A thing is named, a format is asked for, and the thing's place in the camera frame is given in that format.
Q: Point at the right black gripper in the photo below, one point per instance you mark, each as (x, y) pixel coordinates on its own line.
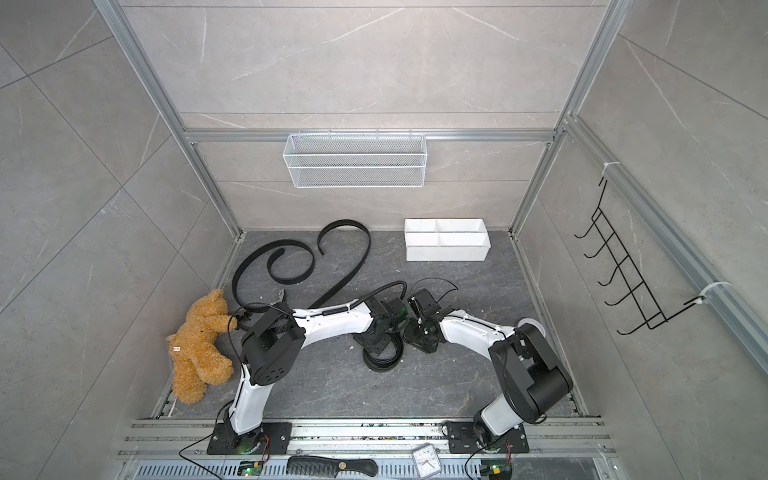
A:
(409, 336)

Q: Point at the long black leather belt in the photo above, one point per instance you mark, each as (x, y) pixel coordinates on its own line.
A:
(381, 364)

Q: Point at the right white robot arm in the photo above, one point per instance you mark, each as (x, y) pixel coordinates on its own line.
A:
(531, 375)

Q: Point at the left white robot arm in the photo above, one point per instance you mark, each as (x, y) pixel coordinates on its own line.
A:
(272, 345)

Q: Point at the white divided storage box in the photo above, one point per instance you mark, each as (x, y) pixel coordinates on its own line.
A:
(446, 239)

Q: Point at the pink round container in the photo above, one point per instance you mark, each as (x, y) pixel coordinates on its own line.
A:
(535, 323)

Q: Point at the small white clock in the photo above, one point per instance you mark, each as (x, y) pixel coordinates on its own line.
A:
(426, 461)

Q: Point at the curled black belt with buckle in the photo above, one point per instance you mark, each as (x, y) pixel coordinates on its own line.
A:
(276, 249)

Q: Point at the black comb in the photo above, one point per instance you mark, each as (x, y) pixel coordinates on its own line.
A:
(326, 467)

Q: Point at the brown teddy bear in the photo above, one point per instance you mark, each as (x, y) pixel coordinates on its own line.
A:
(197, 362)

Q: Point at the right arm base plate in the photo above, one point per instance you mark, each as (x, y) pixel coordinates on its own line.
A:
(467, 437)

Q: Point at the white wire mesh basket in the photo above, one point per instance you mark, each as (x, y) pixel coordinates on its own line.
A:
(356, 160)

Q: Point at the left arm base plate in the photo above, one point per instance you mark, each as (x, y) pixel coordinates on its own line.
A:
(273, 437)

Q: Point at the black wire hook rack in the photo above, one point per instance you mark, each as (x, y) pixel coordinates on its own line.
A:
(627, 272)

